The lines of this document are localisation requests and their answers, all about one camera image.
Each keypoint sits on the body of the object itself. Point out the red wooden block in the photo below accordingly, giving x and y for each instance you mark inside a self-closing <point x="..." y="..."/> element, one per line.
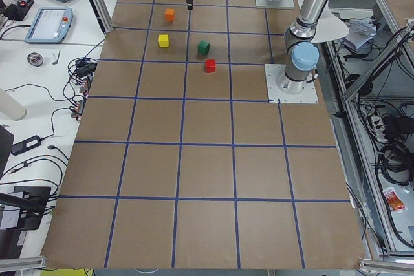
<point x="210" y="66"/>

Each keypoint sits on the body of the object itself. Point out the orange wooden block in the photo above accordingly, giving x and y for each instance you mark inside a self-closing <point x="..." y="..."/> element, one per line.
<point x="169" y="14"/>

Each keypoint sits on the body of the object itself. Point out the yellow wooden block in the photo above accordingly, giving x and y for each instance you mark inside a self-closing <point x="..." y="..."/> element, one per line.
<point x="163" y="40"/>

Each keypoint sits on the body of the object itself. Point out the green wooden block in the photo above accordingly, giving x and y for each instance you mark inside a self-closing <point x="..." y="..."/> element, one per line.
<point x="203" y="47"/>

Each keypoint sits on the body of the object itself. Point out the lower blue teach pendant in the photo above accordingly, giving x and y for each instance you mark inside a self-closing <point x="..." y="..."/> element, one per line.
<point x="50" y="25"/>

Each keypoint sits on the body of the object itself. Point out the silver hex key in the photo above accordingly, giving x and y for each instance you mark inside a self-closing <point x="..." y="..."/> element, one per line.
<point x="56" y="57"/>

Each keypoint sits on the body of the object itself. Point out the black emergency stop box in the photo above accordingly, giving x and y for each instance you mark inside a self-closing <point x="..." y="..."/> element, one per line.
<point x="18" y="11"/>

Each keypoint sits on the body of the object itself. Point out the black power adapter brick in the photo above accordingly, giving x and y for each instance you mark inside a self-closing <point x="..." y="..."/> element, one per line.
<point x="26" y="145"/>

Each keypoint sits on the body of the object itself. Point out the white power strip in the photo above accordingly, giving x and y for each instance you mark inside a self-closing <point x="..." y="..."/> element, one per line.
<point x="378" y="127"/>

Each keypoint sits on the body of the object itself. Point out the black stand base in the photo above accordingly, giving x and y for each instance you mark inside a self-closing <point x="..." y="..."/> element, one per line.
<point x="23" y="208"/>

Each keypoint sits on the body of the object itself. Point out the red snack packet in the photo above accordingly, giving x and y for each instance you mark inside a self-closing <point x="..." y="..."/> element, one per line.
<point x="393" y="200"/>

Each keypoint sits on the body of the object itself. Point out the white cylinder post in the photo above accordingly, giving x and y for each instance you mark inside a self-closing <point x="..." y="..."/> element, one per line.
<point x="12" y="108"/>

